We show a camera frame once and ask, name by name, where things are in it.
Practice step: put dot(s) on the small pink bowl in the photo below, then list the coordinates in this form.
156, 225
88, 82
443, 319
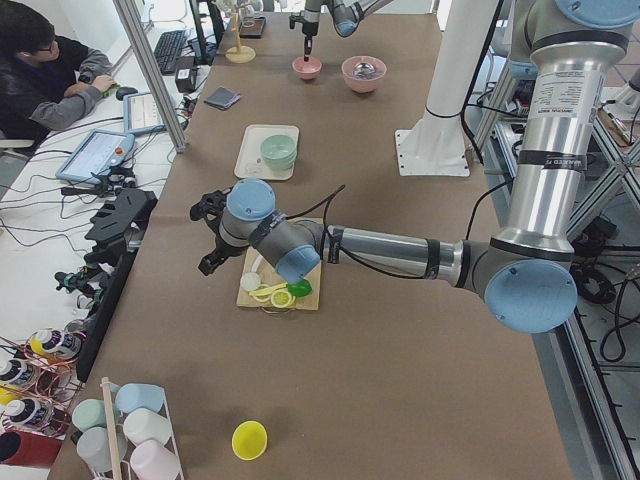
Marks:
306, 68

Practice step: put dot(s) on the black power adapter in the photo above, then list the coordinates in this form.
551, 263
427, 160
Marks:
185, 74

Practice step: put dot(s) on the black keyboard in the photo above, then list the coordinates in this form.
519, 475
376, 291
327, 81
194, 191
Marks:
168, 50

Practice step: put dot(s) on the blue teach pendant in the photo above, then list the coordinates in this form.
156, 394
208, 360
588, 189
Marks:
141, 115
97, 154

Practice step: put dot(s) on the aluminium frame post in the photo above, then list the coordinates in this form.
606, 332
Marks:
129, 18

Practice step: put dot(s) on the pink cup on rack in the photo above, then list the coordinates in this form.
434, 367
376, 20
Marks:
150, 460

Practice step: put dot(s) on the seated person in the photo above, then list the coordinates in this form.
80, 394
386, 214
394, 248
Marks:
48, 82

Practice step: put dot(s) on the white rabbit tray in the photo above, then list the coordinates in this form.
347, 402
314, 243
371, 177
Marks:
250, 162

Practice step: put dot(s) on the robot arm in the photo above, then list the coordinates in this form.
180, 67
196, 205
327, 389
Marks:
523, 272
346, 18

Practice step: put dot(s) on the blue cup on rack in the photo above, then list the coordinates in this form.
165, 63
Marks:
133, 396

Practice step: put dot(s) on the white cup on rack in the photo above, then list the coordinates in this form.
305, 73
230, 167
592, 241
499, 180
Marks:
143, 424

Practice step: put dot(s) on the yellow paint bottle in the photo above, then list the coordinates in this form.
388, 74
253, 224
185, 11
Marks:
60, 345

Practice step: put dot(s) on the black tool stand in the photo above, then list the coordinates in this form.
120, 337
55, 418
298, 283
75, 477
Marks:
109, 227

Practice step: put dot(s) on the grey folded cloth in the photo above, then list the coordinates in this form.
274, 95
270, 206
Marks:
222, 98

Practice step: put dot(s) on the stacked green bowls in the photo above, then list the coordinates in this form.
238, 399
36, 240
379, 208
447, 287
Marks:
279, 152

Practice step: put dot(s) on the green cup on rack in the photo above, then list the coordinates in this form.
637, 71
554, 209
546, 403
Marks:
88, 414

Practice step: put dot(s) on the wooden mug tree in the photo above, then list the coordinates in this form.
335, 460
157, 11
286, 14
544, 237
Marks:
230, 17

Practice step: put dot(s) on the wooden cup rack post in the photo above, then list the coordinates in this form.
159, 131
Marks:
105, 385

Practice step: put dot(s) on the large pink ice bowl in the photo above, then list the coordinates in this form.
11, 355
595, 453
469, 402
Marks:
358, 85

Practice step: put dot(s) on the yellow plastic knife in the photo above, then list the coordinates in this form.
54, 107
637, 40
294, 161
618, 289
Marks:
263, 292

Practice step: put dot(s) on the white ceramic spoon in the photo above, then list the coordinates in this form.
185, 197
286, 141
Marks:
256, 265

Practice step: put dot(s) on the green lime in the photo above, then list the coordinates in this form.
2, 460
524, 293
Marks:
300, 289

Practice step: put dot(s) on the lemon slice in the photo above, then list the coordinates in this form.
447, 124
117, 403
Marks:
282, 299

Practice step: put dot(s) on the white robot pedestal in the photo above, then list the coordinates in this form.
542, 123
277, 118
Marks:
435, 145

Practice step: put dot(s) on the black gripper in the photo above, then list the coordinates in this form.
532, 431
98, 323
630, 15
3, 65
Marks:
218, 250
308, 29

